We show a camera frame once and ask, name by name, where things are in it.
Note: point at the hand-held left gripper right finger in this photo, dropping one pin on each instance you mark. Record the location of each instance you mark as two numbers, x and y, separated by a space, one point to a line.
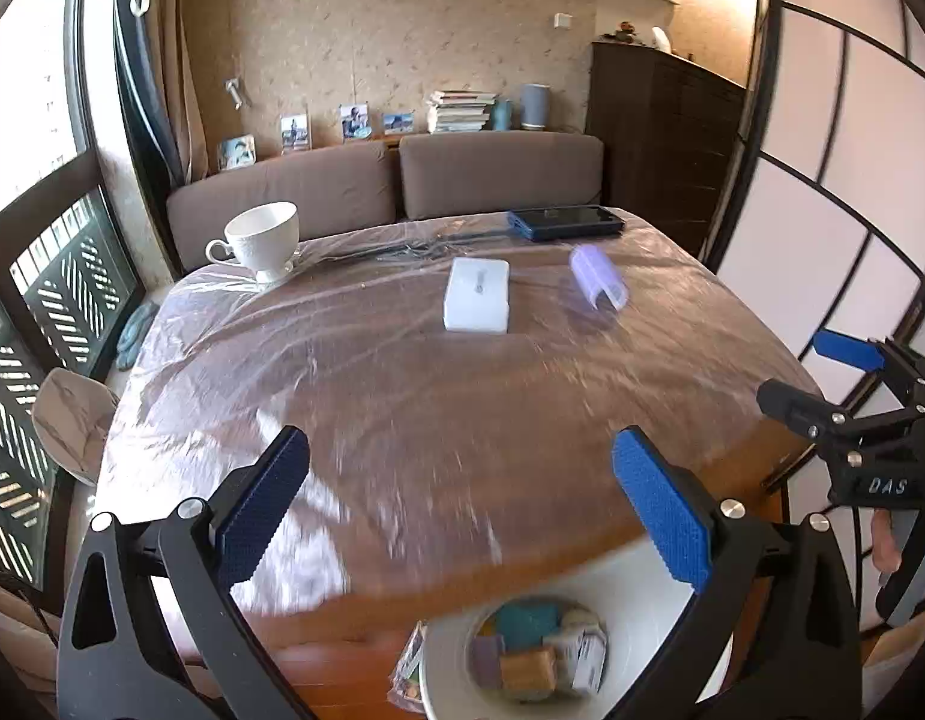
661 510

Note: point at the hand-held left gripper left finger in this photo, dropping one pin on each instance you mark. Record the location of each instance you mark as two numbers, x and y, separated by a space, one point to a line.
263 510

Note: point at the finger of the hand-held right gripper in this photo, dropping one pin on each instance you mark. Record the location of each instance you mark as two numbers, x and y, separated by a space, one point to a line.
845 349
788 401

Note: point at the white trash bin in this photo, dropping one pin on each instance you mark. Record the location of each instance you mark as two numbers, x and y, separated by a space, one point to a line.
447 682

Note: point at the person's right hand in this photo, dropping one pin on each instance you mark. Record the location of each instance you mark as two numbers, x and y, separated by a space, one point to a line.
886 540

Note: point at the teal packet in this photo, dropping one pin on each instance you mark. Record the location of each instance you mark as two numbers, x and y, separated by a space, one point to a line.
530 624

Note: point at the white panel sliding door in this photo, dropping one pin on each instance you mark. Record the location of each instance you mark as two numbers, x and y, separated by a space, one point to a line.
830 165

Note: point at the clear plastic packet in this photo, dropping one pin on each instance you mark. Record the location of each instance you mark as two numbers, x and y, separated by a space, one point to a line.
408 667

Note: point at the teal slippers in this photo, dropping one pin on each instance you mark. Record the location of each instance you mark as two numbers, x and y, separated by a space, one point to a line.
138 334

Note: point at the purple packet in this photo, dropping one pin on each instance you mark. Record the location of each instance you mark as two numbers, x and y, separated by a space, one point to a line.
488 661

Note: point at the purple hair roller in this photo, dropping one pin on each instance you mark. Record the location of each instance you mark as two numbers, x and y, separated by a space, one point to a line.
597 274

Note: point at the white embossed teacup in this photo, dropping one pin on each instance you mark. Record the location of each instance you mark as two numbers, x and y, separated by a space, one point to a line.
263 236

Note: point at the white plastic case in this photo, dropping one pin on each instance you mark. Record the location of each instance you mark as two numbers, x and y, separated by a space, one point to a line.
477 296

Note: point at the dark wooden cabinet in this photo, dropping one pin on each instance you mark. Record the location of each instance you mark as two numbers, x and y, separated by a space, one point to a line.
657 135

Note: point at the patterned balcony railing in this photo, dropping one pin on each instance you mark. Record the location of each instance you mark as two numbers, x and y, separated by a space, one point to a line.
57 300

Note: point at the brown sofa back cushion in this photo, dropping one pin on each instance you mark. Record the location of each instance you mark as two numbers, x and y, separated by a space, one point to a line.
500 172
282 195

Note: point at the small standing photo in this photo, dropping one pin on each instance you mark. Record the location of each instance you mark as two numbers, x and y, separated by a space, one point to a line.
295 133
355 122
398 124
238 153

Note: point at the white oval ornament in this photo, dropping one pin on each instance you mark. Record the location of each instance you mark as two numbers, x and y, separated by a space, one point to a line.
661 39

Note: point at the small ornaments on cabinet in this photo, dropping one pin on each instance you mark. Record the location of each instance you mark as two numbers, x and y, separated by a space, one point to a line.
621 34

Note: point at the blue grey speaker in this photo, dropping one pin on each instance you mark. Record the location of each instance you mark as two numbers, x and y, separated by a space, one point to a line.
534 106

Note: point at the teal cup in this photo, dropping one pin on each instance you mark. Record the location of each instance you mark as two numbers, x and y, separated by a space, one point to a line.
503 115

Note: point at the stack of books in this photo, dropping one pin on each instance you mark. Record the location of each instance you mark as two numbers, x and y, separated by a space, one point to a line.
462 112

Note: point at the window curtain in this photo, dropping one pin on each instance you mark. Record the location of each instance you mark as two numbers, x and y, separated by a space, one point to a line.
158 67

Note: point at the metal wall hook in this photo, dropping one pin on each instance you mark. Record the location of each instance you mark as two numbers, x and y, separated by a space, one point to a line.
235 94

